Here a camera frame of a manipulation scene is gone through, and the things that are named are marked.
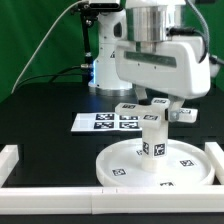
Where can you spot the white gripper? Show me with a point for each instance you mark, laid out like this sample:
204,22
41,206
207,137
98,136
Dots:
173,68

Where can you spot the white cross table base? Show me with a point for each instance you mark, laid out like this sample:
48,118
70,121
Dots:
155,114

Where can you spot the white round table top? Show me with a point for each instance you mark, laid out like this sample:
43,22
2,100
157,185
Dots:
125,164

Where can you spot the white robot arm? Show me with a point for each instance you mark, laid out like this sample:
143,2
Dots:
140,21

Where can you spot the white marker sheet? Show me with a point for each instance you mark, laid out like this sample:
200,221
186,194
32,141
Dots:
104,121

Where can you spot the white right fence bar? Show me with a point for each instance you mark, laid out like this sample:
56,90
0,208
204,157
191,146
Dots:
216,156

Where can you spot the white fence bar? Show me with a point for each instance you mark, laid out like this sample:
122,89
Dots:
216,156
110,200
9,157

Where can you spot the white front fence bar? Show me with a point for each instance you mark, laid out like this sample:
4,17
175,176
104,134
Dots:
110,200

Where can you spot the white left fence bar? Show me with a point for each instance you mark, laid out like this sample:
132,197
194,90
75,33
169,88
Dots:
9,157

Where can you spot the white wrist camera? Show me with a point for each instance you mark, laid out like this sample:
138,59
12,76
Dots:
215,65

